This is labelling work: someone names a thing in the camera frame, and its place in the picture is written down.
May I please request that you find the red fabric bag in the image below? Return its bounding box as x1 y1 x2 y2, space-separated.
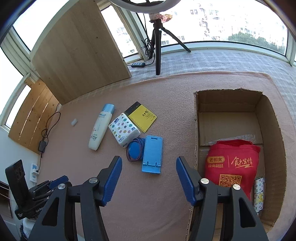
204 139 260 198

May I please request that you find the blue round case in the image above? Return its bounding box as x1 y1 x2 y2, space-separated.
126 138 145 162

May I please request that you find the blue phone stand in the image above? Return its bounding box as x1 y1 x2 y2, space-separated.
142 136 163 174

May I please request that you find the patterned tissue pack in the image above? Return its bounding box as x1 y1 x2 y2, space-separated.
108 113 140 148

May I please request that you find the white aqua sunscreen bottle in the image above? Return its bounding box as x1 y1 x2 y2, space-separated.
88 103 115 151

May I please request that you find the yellow black notebook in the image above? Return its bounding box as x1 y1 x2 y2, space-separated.
125 101 157 133

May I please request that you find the white plug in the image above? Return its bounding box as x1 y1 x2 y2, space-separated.
32 169 39 178

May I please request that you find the white power strip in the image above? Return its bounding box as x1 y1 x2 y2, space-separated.
30 163 39 184

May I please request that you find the black power adapter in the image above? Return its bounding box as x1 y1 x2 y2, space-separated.
38 140 47 153

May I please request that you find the pine wood headboard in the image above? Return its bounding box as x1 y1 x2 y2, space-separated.
9 79 58 153

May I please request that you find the cardboard box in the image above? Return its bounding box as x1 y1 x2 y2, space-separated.
176 89 287 240

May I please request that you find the light wooden board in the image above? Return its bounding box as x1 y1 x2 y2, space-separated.
30 1 131 104

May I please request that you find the black tripod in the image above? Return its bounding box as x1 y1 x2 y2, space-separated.
149 19 191 75

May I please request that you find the black camera box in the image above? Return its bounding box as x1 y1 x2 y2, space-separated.
5 160 31 212

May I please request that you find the black power cable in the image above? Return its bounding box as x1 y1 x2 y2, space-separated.
36 111 61 173

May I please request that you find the ring light cable remote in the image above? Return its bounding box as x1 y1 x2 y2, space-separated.
130 62 146 68

